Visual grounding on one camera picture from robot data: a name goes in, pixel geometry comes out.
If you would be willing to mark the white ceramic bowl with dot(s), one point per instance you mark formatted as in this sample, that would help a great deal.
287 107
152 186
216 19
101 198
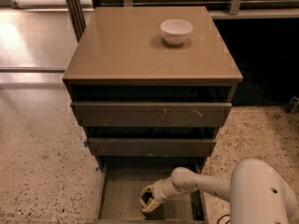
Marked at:
175 32

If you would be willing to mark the brown drawer cabinet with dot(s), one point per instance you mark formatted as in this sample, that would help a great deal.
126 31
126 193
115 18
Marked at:
122 57

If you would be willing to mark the blue tape piece upper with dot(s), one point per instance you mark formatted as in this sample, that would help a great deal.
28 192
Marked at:
85 144

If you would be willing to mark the dark vertical post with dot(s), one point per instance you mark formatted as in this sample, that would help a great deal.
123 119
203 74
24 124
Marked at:
76 16

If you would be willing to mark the green and yellow sponge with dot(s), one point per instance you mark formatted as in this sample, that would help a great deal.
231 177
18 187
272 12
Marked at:
145 198

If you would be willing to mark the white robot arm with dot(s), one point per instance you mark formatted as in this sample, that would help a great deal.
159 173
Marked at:
256 192

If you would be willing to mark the middle drawer front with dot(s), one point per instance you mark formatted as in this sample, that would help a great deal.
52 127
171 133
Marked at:
151 147

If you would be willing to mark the open bottom drawer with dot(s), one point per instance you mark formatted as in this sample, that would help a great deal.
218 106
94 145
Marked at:
120 193

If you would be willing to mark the blue tape piece lower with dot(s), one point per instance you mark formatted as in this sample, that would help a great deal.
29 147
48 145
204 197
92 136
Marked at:
98 169

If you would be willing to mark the top drawer front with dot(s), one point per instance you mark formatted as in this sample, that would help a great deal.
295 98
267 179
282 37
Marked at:
150 114

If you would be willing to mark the blue tape piece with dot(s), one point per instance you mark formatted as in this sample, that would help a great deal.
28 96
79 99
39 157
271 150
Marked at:
98 169
85 144

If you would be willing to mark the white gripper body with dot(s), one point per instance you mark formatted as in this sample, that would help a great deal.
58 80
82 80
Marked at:
158 192

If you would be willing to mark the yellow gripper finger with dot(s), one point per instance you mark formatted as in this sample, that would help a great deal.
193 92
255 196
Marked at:
151 206
146 189

